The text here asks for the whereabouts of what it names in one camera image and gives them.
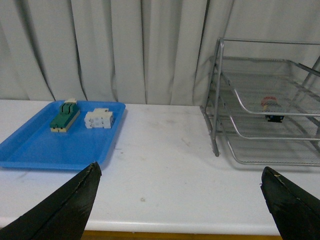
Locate green knife switch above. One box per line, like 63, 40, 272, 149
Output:
49, 98, 81, 133

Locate white circuit breaker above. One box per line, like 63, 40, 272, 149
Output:
84, 108, 114, 129

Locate red emergency stop button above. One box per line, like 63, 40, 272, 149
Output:
260, 96, 284, 123

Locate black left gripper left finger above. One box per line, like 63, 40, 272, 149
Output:
0, 162, 102, 240

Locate blue plastic tray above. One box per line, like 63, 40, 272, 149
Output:
0, 100, 126, 171

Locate white curtain backdrop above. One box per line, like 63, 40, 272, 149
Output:
0, 0, 320, 105

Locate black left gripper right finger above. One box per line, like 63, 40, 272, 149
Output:
260, 166, 320, 240

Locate silver mesh three-tier rack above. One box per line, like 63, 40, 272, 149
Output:
201, 37, 320, 167

